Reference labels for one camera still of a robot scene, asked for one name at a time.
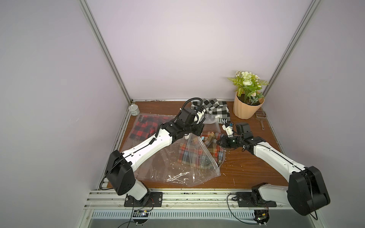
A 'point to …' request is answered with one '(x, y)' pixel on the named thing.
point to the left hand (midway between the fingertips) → (206, 125)
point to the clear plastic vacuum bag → (164, 168)
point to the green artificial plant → (248, 85)
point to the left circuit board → (140, 216)
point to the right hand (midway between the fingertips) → (218, 136)
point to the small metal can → (134, 109)
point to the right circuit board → (261, 216)
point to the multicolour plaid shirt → (204, 151)
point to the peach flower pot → (245, 109)
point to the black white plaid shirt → (214, 107)
